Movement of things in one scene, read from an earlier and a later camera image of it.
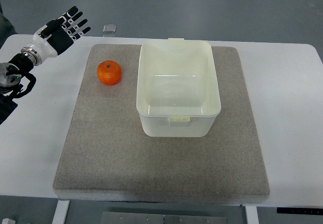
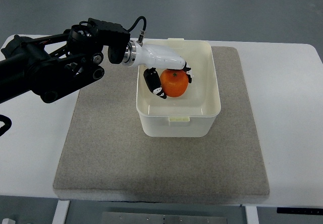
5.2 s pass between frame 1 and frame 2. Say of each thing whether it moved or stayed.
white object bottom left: stayed
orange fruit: moved
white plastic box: stayed
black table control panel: stayed
